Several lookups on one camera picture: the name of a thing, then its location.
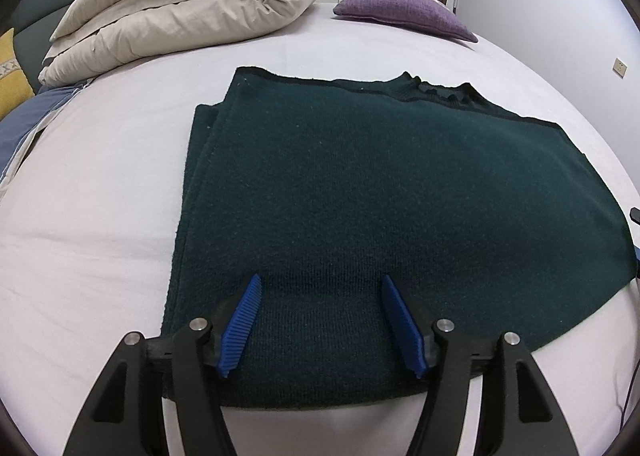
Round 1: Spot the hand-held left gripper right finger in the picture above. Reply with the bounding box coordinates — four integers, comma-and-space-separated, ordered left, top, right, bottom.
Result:
381, 275, 583, 456

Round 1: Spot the black cable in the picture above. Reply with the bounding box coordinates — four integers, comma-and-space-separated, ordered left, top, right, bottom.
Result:
620, 351, 640, 419

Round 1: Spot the beige rolled duvet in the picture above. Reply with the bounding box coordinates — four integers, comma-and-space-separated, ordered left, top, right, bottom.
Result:
37, 0, 328, 87

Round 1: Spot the dark green sweater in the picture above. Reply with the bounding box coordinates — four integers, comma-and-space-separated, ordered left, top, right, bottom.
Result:
161, 66, 636, 409

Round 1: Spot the yellow patterned pillow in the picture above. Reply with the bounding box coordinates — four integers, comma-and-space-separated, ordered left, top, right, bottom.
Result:
0, 28, 36, 119

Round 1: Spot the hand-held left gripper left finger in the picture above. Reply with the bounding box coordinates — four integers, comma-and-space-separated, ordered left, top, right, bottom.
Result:
62, 273, 263, 456

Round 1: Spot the blue pillow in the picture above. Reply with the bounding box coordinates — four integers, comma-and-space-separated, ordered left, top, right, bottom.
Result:
0, 81, 83, 187

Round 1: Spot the purple pillow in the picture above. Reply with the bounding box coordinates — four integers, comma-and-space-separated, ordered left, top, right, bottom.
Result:
333, 0, 478, 43

